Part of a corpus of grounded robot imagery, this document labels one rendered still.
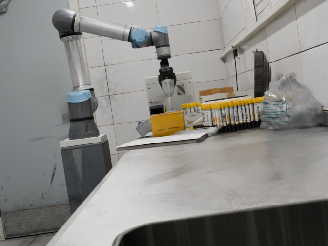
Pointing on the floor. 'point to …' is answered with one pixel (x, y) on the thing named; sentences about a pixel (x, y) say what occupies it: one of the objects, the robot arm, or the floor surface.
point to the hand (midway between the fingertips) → (169, 94)
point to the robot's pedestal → (84, 170)
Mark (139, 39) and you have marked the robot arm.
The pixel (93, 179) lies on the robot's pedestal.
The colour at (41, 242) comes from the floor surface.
